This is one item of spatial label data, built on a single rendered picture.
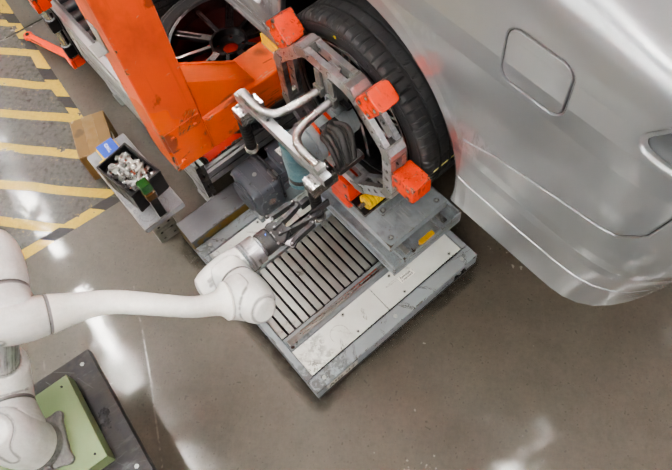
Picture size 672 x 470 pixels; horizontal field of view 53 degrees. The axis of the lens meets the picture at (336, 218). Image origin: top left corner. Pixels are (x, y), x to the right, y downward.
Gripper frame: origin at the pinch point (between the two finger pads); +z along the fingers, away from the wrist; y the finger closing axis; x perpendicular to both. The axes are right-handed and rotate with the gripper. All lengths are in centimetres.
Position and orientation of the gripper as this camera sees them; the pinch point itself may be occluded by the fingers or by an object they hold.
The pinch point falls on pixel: (315, 203)
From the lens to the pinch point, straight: 195.9
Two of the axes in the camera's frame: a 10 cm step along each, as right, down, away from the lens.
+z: 7.6, -6.0, 2.5
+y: 6.5, 6.4, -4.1
